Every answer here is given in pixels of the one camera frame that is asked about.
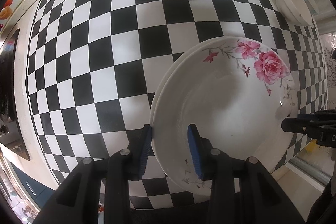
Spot black white checkered mat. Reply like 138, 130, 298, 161
25, 0, 329, 212

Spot colourful fruit wall stickers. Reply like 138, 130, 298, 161
0, 0, 13, 30

